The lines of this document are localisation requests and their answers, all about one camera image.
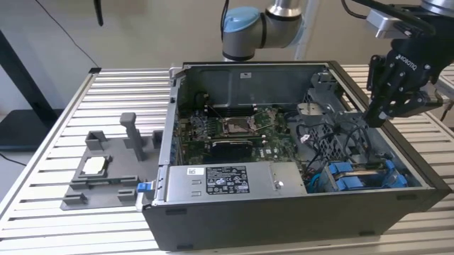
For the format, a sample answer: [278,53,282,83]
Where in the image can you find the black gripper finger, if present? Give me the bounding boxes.
[381,87,439,119]
[367,54,398,128]

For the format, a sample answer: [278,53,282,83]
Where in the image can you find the black disk wire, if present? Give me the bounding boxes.
[306,127,342,171]
[346,123,373,165]

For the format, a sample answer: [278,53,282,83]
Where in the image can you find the black RAM slot bank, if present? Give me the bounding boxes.
[208,105,258,116]

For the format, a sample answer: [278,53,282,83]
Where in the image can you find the grey metal drive cage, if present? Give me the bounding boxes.
[287,71,370,163]

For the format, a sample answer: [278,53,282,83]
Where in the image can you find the green motherboard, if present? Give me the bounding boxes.
[176,105,306,165]

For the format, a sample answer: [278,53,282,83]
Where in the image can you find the CPU socket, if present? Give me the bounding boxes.
[219,116,256,136]

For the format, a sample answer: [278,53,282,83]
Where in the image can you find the black rectangular cooler block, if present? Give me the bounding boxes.
[211,140,255,160]

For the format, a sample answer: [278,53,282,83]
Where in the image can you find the black open PC case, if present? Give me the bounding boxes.
[136,60,453,252]

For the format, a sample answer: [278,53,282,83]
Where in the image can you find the silver power supply unit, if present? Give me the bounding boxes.
[164,161,309,202]

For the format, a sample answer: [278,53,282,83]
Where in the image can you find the grey parts rack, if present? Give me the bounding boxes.
[60,113,164,212]

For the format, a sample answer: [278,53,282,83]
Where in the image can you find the black hanging rod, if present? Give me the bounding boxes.
[94,0,104,27]

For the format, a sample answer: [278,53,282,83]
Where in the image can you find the silver CPU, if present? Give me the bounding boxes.
[82,157,107,175]

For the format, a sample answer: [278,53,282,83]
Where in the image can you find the black monitor stand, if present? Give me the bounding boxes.
[0,29,63,152]

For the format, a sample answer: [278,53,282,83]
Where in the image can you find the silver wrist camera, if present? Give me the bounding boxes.
[366,9,398,40]

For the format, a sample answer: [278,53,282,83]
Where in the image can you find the black camera cable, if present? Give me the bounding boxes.
[342,0,370,20]

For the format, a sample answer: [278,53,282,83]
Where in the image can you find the black wire white connector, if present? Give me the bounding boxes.
[297,123,315,143]

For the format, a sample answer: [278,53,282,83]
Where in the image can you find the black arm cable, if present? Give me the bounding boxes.
[219,0,230,32]

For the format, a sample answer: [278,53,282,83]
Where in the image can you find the thin black wall cable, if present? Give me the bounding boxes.
[35,0,99,69]

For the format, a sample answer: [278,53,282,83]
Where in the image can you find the black floor cable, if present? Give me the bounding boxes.
[0,152,28,167]

